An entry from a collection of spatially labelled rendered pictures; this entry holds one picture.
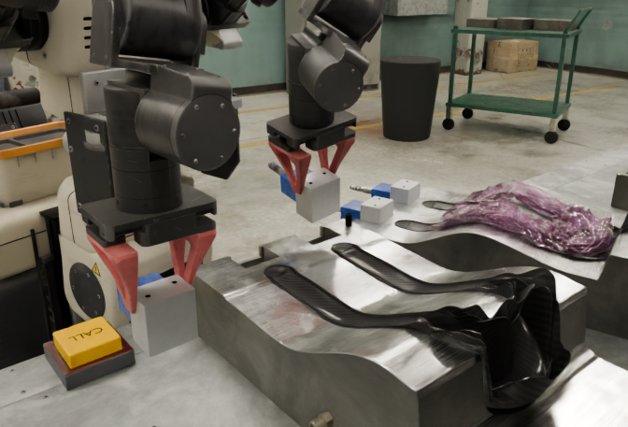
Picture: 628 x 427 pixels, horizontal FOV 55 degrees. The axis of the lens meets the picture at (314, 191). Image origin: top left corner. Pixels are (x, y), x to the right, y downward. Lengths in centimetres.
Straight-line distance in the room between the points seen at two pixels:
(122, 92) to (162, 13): 7
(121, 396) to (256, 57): 611
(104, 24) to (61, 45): 44
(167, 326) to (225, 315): 15
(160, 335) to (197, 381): 16
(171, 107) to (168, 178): 9
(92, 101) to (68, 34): 10
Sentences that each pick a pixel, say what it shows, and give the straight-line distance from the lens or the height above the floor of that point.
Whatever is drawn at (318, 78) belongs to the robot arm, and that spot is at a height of 113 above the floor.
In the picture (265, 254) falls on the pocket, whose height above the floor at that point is 88.
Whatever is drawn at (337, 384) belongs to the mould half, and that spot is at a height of 89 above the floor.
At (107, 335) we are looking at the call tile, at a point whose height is 84.
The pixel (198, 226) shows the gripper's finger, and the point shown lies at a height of 102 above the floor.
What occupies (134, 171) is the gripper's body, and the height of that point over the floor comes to 108.
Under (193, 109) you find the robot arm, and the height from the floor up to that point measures 114.
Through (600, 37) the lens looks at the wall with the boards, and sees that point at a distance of 887.
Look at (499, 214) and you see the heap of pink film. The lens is 90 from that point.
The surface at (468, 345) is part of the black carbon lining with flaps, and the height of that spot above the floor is 94.
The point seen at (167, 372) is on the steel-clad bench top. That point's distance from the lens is 74.
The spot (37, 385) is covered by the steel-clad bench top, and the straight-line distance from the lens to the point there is 77.
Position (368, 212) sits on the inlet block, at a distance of 97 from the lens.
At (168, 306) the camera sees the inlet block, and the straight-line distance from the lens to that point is 56.
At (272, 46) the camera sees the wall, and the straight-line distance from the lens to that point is 678.
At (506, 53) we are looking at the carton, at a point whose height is 26.
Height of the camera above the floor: 123
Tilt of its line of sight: 20 degrees down
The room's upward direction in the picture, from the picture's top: straight up
